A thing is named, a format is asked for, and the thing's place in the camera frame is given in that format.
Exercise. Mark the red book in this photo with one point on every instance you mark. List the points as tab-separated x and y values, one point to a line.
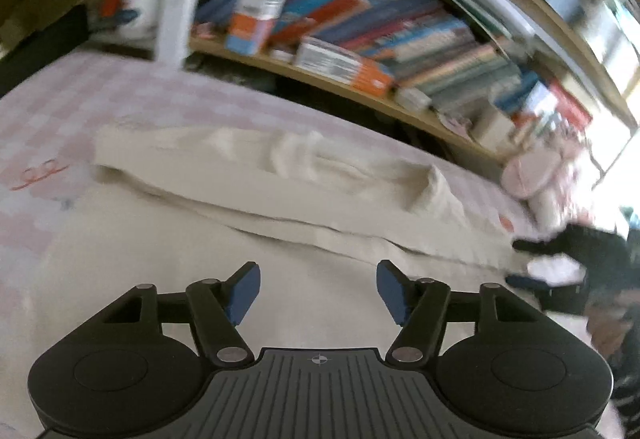
565	106

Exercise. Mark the white orange toothpaste box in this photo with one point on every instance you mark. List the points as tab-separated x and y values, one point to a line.
340	66
260	4

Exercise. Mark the white pen holder box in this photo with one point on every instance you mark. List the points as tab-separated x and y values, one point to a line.
492	129

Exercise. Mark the row of colourful books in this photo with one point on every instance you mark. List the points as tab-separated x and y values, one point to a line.
400	29

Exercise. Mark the white plug adapter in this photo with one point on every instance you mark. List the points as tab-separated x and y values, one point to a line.
412	98

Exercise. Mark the pink checked printed mat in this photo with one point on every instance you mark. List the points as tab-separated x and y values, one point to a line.
100	94

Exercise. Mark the person's right hand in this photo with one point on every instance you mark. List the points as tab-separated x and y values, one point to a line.
617	324

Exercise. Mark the pink white plush toy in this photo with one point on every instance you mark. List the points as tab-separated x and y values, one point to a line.
535	174

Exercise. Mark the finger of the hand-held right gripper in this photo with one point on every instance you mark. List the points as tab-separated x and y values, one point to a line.
555	296
542	246

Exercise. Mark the black case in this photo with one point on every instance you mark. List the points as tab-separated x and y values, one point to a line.
40	54

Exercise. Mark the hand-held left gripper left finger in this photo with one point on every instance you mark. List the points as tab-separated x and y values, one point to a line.
245	294

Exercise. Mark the white jar green lid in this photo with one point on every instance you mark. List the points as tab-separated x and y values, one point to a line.
142	9

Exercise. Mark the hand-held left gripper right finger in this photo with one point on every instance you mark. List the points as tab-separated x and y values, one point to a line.
392	294

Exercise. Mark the cream printed t-shirt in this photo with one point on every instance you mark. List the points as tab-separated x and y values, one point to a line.
300	239

